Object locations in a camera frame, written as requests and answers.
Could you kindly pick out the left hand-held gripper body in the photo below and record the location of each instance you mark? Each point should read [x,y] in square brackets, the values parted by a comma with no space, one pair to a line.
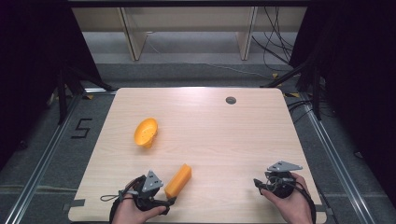
[152,182]

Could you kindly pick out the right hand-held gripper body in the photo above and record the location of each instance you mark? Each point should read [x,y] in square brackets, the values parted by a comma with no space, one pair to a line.
[281,182]

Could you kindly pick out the orange rectangular block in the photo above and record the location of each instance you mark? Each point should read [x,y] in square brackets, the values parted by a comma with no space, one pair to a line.
[179,181]

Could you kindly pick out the person's right hand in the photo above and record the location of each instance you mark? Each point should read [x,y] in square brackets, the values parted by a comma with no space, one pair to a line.
[295,208]

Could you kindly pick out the person's left hand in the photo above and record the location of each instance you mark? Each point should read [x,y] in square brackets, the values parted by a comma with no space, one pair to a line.
[129,213]

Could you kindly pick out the grey tape strip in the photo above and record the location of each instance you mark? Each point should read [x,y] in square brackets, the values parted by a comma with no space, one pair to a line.
[74,204]
[323,209]

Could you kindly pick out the orange plastic bowl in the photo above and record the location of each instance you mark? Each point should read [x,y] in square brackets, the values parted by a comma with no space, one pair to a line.
[145,132]

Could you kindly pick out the grey round table grommet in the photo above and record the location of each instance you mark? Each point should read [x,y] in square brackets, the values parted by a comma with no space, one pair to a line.
[230,100]

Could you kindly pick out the black tape floor marking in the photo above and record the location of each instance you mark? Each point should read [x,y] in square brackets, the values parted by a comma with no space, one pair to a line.
[82,128]

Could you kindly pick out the yellow black floor tape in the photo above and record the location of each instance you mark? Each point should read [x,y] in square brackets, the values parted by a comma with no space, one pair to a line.
[89,97]
[292,94]
[275,75]

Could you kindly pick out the black tripod stand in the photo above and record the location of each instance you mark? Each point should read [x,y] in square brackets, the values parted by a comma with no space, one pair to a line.
[314,87]
[63,93]

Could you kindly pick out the black curtain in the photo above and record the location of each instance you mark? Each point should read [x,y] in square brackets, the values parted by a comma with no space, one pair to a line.
[358,77]
[34,62]

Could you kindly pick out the beige wooden desk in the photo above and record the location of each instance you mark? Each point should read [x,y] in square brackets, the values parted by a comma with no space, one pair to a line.
[186,18]

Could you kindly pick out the metal floor rail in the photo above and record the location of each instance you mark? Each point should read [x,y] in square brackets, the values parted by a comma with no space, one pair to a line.
[46,155]
[336,155]

